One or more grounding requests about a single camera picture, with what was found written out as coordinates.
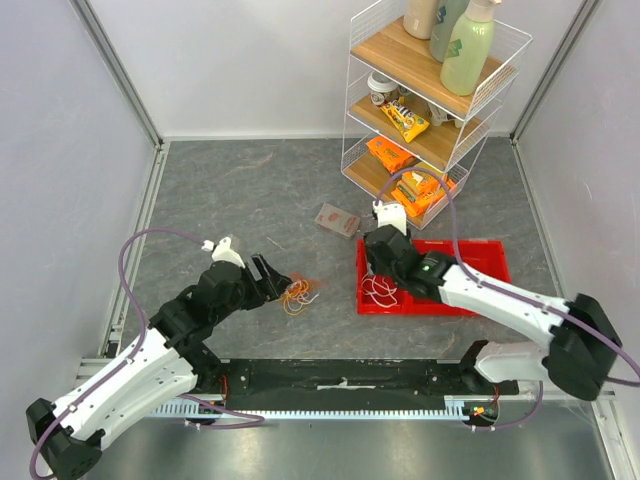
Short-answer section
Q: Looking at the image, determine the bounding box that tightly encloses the white cable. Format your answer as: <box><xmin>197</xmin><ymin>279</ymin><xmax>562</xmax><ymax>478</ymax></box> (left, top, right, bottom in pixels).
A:
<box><xmin>360</xmin><ymin>272</ymin><xmax>401</xmax><ymax>309</ymax></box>

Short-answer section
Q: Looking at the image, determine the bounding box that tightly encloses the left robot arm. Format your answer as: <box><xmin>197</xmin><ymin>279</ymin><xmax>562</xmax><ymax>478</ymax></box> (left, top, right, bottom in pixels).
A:
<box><xmin>26</xmin><ymin>254</ymin><xmax>292</xmax><ymax>479</ymax></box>

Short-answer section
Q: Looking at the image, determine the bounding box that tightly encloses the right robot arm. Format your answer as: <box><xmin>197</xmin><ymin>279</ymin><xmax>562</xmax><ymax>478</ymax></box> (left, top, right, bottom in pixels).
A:
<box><xmin>364</xmin><ymin>225</ymin><xmax>622</xmax><ymax>401</ymax></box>

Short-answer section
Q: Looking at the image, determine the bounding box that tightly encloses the orange snack box stack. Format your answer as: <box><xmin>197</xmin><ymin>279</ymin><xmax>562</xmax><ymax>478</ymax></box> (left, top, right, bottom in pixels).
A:
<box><xmin>391</xmin><ymin>170</ymin><xmax>444</xmax><ymax>217</ymax></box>

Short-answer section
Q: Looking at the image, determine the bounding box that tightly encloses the orange snack pack upper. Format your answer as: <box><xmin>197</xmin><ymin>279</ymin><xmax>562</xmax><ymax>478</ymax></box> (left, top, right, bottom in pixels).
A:
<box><xmin>366</xmin><ymin>136</ymin><xmax>415</xmax><ymax>174</ymax></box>

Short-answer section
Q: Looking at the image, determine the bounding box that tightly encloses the red three-compartment bin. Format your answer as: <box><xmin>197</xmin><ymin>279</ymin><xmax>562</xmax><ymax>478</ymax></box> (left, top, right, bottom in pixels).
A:
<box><xmin>356</xmin><ymin>239</ymin><xmax>511</xmax><ymax>317</ymax></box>

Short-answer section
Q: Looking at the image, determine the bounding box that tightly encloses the yellow candy bag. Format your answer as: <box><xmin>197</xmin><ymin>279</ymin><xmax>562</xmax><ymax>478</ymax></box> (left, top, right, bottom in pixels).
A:
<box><xmin>380</xmin><ymin>100</ymin><xmax>430</xmax><ymax>143</ymax></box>

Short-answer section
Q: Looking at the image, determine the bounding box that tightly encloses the white object on shelf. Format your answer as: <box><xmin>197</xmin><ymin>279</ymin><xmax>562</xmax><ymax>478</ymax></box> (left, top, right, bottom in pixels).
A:
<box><xmin>427</xmin><ymin>102</ymin><xmax>463</xmax><ymax>129</ymax></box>

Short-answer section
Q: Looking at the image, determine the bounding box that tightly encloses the white lidded cup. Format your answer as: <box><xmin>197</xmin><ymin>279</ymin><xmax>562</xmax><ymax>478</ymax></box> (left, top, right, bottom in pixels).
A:
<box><xmin>367</xmin><ymin>71</ymin><xmax>398</xmax><ymax>107</ymax></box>

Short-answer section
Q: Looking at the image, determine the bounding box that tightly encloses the light green spray bottle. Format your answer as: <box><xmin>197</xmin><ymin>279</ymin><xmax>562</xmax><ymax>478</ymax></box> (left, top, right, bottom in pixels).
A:
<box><xmin>440</xmin><ymin>0</ymin><xmax>502</xmax><ymax>96</ymax></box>

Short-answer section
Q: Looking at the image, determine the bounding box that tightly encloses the beige bottle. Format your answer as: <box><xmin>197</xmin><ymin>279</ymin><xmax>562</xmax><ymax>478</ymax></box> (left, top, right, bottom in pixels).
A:
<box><xmin>403</xmin><ymin>0</ymin><xmax>439</xmax><ymax>40</ymax></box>

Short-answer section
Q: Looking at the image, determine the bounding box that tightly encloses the grey-green bottle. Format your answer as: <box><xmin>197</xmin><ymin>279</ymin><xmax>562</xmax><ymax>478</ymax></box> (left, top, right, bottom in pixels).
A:
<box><xmin>430</xmin><ymin>0</ymin><xmax>469</xmax><ymax>63</ymax></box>

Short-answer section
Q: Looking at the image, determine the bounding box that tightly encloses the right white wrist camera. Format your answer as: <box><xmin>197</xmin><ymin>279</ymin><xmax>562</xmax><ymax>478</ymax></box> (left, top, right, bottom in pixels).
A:
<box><xmin>372</xmin><ymin>200</ymin><xmax>407</xmax><ymax>236</ymax></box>

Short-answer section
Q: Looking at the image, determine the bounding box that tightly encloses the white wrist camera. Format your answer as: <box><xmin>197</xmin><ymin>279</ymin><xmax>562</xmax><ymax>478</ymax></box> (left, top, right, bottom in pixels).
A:
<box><xmin>372</xmin><ymin>200</ymin><xmax>407</xmax><ymax>236</ymax></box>
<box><xmin>201</xmin><ymin>235</ymin><xmax>245</xmax><ymax>268</ymax></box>

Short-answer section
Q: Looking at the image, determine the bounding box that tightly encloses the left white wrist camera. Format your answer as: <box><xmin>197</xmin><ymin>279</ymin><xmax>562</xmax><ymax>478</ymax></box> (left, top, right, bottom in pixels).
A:
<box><xmin>201</xmin><ymin>235</ymin><xmax>245</xmax><ymax>268</ymax></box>

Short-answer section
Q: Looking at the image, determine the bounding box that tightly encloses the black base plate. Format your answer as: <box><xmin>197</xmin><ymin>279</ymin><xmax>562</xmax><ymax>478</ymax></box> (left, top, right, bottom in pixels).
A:
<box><xmin>198</xmin><ymin>358</ymin><xmax>519</xmax><ymax>411</ymax></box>

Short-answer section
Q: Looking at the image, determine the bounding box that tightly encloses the white wire wooden shelf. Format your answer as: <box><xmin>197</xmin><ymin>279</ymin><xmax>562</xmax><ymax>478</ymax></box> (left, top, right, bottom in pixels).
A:
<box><xmin>341</xmin><ymin>1</ymin><xmax>532</xmax><ymax>201</ymax></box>

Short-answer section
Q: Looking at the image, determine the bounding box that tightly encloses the grey slotted cable duct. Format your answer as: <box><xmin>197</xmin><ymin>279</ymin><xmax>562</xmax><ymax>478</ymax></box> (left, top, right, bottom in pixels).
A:
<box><xmin>147</xmin><ymin>398</ymin><xmax>470</xmax><ymax>421</ymax></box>

